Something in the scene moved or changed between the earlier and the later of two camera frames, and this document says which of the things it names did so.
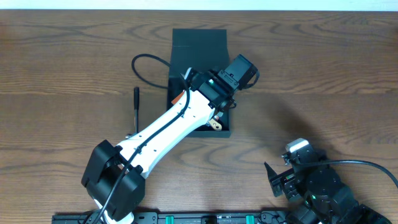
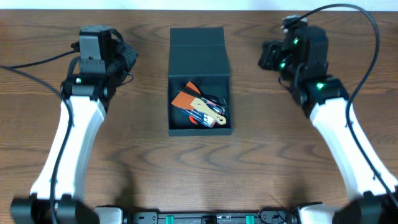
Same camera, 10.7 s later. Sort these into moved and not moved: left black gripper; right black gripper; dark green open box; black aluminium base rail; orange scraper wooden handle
Moved: left black gripper; orange scraper wooden handle; right black gripper
Not moved: dark green open box; black aluminium base rail
